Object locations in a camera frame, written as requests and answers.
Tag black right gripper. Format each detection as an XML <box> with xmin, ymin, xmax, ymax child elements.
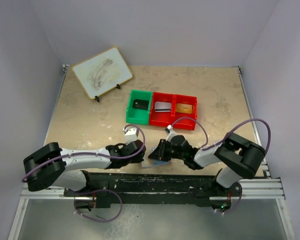
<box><xmin>148</xmin><ymin>139</ymin><xmax>186</xmax><ymax>162</ymax></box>

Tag brown leather card holder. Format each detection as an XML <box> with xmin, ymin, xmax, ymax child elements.
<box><xmin>138</xmin><ymin>148</ymin><xmax>171</xmax><ymax>169</ymax></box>

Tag white VIP card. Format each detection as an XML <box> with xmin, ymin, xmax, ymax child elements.
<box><xmin>154</xmin><ymin>101</ymin><xmax>172</xmax><ymax>113</ymax></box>

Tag black card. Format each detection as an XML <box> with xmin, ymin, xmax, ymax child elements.
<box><xmin>132</xmin><ymin>99</ymin><xmax>150</xmax><ymax>111</ymax></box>

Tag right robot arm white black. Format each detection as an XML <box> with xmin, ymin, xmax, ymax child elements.
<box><xmin>148</xmin><ymin>133</ymin><xmax>266</xmax><ymax>196</ymax></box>

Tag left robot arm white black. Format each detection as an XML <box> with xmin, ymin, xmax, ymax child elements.
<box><xmin>21</xmin><ymin>139</ymin><xmax>146</xmax><ymax>196</ymax></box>

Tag gold card in bin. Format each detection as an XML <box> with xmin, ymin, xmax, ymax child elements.
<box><xmin>175</xmin><ymin>103</ymin><xmax>193</xmax><ymax>114</ymax></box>

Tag red bin middle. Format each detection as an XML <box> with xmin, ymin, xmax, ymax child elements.
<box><xmin>148</xmin><ymin>92</ymin><xmax>176</xmax><ymax>127</ymax></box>

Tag red bin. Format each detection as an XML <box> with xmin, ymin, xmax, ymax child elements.
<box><xmin>173</xmin><ymin>94</ymin><xmax>198</xmax><ymax>131</ymax></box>
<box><xmin>148</xmin><ymin>92</ymin><xmax>176</xmax><ymax>127</ymax></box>

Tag red bin right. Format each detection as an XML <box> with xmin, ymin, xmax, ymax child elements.
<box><xmin>173</xmin><ymin>94</ymin><xmax>198</xmax><ymax>131</ymax></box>

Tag green plastic bin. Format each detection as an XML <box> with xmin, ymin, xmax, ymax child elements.
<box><xmin>126</xmin><ymin>89</ymin><xmax>153</xmax><ymax>125</ymax></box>

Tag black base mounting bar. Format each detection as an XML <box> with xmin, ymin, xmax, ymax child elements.
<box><xmin>64</xmin><ymin>172</ymin><xmax>242</xmax><ymax>209</ymax></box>

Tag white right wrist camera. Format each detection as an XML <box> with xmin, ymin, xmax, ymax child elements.
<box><xmin>164</xmin><ymin>125</ymin><xmax>178</xmax><ymax>142</ymax></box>

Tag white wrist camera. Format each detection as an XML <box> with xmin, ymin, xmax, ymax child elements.
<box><xmin>164</xmin><ymin>125</ymin><xmax>178</xmax><ymax>142</ymax></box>
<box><xmin>123</xmin><ymin>127</ymin><xmax>139</xmax><ymax>145</ymax></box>

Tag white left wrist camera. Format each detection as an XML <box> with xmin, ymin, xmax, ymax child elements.
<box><xmin>123</xmin><ymin>127</ymin><xmax>139</xmax><ymax>145</ymax></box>

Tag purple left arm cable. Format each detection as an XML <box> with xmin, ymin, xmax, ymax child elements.
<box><xmin>21</xmin><ymin>124</ymin><xmax>147</xmax><ymax>183</ymax></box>

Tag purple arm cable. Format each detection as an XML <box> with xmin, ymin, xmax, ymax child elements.
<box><xmin>168</xmin><ymin>117</ymin><xmax>271</xmax><ymax>156</ymax></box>
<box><xmin>21</xmin><ymin>124</ymin><xmax>147</xmax><ymax>183</ymax></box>

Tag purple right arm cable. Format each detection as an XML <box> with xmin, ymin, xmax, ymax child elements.
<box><xmin>168</xmin><ymin>117</ymin><xmax>271</xmax><ymax>156</ymax></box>

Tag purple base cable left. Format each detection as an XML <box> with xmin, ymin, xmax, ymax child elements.
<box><xmin>73</xmin><ymin>187</ymin><xmax>123</xmax><ymax>222</ymax></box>

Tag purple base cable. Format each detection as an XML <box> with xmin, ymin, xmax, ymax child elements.
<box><xmin>213</xmin><ymin>184</ymin><xmax>244</xmax><ymax>216</ymax></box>
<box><xmin>73</xmin><ymin>187</ymin><xmax>123</xmax><ymax>222</ymax></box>

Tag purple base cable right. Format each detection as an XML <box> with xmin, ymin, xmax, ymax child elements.
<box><xmin>213</xmin><ymin>184</ymin><xmax>244</xmax><ymax>216</ymax></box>

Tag white board wooden frame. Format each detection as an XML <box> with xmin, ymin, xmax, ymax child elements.
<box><xmin>72</xmin><ymin>47</ymin><xmax>133</xmax><ymax>100</ymax></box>

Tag aluminium corner rail right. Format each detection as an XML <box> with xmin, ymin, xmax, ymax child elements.
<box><xmin>236</xmin><ymin>66</ymin><xmax>271</xmax><ymax>179</ymax></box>

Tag aluminium front frame rail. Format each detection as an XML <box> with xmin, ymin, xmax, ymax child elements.
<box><xmin>20</xmin><ymin>178</ymin><xmax>286</xmax><ymax>200</ymax></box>

